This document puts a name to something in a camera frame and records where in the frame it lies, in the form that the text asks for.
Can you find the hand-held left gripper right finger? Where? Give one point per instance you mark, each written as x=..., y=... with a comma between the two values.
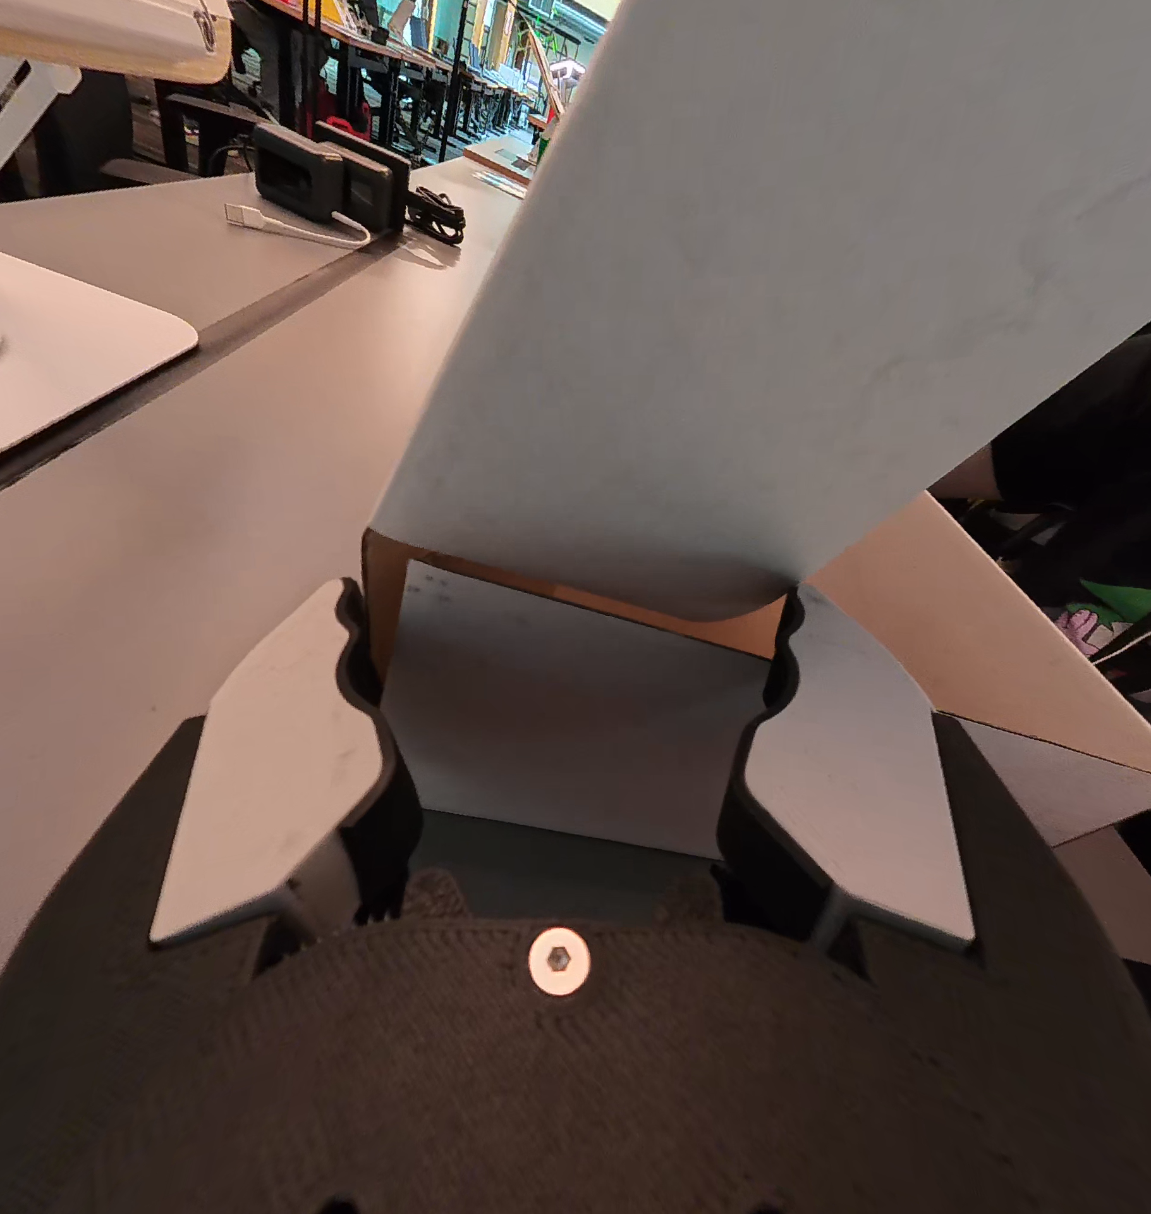
x=859, y=759

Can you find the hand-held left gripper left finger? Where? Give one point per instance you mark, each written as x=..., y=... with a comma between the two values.
x=272, y=759

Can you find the white cardboard mailer box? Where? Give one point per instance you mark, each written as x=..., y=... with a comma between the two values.
x=774, y=285

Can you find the person's right forearm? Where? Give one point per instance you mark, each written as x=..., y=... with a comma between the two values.
x=968, y=475

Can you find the person's printed black shirt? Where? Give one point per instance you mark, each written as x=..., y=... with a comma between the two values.
x=1087, y=427

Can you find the white monitor stand base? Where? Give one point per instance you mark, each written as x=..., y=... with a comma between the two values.
x=63, y=351

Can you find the black battery charger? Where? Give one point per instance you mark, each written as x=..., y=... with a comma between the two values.
x=291, y=175
x=380, y=190

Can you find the row of office desks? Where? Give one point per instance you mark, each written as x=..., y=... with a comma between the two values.
x=423, y=67

